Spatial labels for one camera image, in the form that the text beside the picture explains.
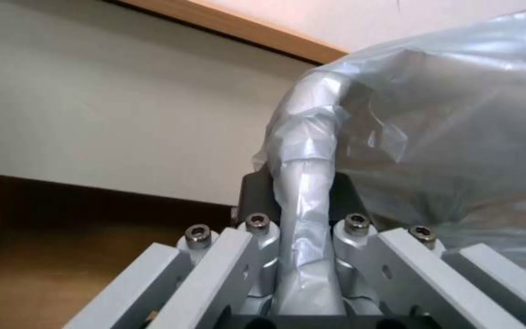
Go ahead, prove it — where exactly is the translucent grey garbage bag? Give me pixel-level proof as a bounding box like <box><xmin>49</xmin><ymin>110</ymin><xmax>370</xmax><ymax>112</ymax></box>
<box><xmin>251</xmin><ymin>6</ymin><xmax>526</xmax><ymax>316</ymax></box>

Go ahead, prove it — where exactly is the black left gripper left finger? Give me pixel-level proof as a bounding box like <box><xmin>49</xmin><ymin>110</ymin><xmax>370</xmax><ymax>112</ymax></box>
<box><xmin>61</xmin><ymin>172</ymin><xmax>283</xmax><ymax>329</ymax></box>

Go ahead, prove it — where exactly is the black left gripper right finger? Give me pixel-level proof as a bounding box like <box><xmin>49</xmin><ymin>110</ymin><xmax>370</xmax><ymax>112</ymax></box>
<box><xmin>330</xmin><ymin>174</ymin><xmax>526</xmax><ymax>329</ymax></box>

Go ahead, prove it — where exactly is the light wooden ledge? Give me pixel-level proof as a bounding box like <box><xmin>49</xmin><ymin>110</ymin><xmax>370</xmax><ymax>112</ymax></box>
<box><xmin>105</xmin><ymin>0</ymin><xmax>351</xmax><ymax>65</ymax></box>

